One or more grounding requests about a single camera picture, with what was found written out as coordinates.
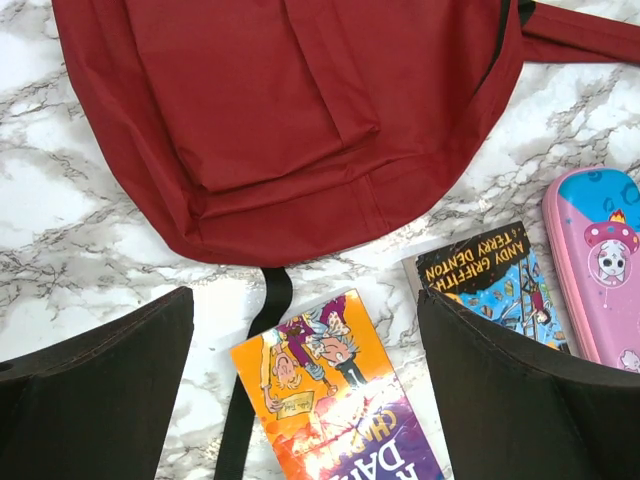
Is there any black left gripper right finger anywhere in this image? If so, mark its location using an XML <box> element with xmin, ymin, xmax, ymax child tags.
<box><xmin>417</xmin><ymin>289</ymin><xmax>639</xmax><ymax>479</ymax></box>

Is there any black blue Treehouse book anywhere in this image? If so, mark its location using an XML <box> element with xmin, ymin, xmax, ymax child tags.
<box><xmin>402</xmin><ymin>221</ymin><xmax>570</xmax><ymax>353</ymax></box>

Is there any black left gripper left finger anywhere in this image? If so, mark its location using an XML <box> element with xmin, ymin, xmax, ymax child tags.
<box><xmin>1</xmin><ymin>287</ymin><xmax>194</xmax><ymax>479</ymax></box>

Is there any pink blue pencil case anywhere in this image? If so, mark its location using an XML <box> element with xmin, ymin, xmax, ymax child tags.
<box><xmin>543</xmin><ymin>167</ymin><xmax>639</xmax><ymax>373</ymax></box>

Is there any orange purple Roald Dahl book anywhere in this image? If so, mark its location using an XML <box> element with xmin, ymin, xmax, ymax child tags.
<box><xmin>231</xmin><ymin>289</ymin><xmax>443</xmax><ymax>479</ymax></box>

